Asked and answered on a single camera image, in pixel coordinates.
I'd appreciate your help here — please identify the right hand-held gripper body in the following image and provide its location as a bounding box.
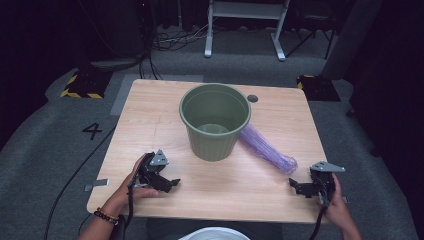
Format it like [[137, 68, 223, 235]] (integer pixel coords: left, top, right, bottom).
[[309, 161, 346, 208]]

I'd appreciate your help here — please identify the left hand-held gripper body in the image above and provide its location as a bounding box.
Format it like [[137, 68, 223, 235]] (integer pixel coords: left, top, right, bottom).
[[136, 149, 170, 189]]

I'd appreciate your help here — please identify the purple plastic trash bag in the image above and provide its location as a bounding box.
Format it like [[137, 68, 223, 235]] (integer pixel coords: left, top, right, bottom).
[[237, 123, 299, 175]]

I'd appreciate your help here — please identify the green plastic trash bin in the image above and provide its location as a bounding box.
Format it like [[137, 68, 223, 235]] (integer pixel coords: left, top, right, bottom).
[[178, 82, 253, 163]]

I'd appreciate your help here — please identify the person's left hand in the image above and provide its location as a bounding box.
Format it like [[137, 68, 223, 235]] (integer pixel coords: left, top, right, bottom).
[[111, 153, 160, 210]]

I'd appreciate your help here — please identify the person's right hand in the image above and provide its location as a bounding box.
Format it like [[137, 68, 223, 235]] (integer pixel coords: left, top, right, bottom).
[[320, 173, 352, 232]]

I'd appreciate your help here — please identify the person's white shirt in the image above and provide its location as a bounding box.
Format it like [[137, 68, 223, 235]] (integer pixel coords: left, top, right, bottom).
[[178, 226, 251, 240]]

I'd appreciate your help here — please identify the black yellow striped base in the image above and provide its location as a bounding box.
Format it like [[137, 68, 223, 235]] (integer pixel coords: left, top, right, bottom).
[[296, 74, 342, 103], [60, 69, 114, 100]]

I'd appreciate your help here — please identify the dark equipment cabinet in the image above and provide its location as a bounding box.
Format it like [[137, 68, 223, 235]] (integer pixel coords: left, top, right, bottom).
[[76, 0, 155, 73]]

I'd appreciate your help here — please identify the grey column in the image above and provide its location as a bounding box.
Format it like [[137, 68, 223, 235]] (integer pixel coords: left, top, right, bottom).
[[320, 0, 384, 81]]

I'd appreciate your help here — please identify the black tripod stand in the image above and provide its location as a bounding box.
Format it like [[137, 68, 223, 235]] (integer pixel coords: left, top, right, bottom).
[[284, 13, 338, 61]]

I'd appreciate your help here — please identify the right hand-held gripper cable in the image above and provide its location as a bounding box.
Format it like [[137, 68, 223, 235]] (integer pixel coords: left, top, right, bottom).
[[308, 204, 328, 240]]

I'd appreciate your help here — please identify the hand-held gripper cable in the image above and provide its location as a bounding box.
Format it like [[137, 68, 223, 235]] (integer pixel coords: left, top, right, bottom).
[[308, 204, 328, 240], [118, 179, 141, 240]]

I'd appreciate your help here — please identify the left hand-held gripper cable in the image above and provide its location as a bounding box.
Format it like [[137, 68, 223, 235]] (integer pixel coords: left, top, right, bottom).
[[118, 179, 141, 240]]

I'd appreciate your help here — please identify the beaded bracelet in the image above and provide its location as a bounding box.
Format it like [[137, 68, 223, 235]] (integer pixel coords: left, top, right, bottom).
[[93, 206, 120, 227]]

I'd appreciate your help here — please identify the black floor cable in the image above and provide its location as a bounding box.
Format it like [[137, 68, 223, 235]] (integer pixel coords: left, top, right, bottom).
[[43, 124, 118, 240]]

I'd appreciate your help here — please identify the bundle of floor cables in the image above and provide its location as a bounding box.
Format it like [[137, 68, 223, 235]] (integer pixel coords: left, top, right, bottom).
[[151, 22, 214, 53]]

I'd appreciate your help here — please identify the white metal stand frame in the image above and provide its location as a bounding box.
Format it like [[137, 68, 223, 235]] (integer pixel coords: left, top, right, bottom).
[[203, 0, 291, 63]]

